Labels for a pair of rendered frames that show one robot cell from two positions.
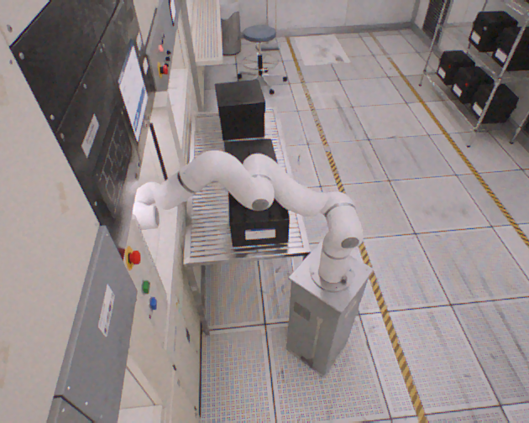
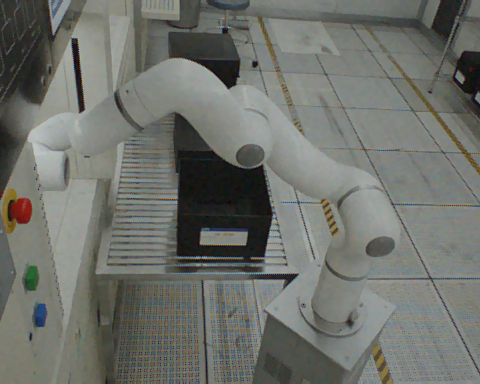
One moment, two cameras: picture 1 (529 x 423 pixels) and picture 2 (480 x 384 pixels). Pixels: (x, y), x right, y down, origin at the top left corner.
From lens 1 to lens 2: 0.34 m
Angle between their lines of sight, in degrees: 9
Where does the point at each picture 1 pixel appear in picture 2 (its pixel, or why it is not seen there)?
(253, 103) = (223, 60)
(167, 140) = (96, 72)
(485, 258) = not seen: outside the picture
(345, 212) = (374, 198)
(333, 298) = (336, 347)
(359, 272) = (375, 310)
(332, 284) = (333, 324)
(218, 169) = (187, 87)
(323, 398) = not seen: outside the picture
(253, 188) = (242, 124)
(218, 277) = (140, 317)
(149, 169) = not seen: hidden behind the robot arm
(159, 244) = (59, 236)
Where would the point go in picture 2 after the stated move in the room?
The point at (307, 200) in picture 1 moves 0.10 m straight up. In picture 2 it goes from (320, 167) to (331, 126)
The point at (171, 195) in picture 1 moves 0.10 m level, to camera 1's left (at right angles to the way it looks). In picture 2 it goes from (99, 127) to (45, 122)
